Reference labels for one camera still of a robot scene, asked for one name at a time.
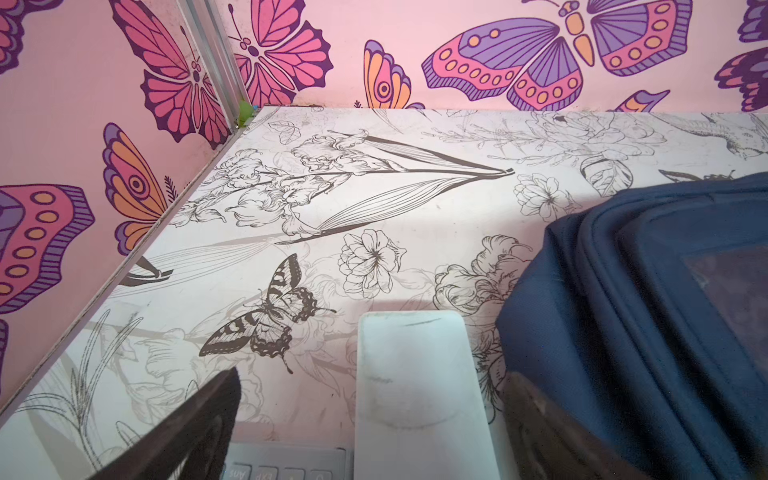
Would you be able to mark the white rectangular eraser case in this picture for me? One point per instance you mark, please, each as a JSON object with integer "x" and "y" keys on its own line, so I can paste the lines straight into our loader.
{"x": 419, "y": 409}

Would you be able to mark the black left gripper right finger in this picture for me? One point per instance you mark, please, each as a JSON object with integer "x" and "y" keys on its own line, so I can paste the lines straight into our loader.
{"x": 550, "y": 444}

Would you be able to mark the navy blue student backpack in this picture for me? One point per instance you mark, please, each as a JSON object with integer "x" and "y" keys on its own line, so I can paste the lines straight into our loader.
{"x": 645, "y": 319}

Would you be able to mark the grey pocket calculator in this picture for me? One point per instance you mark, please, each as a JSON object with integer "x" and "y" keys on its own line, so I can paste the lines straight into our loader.
{"x": 272, "y": 460}

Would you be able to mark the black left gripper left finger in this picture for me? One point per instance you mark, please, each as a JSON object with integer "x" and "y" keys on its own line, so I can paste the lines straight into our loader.
{"x": 193, "y": 440}

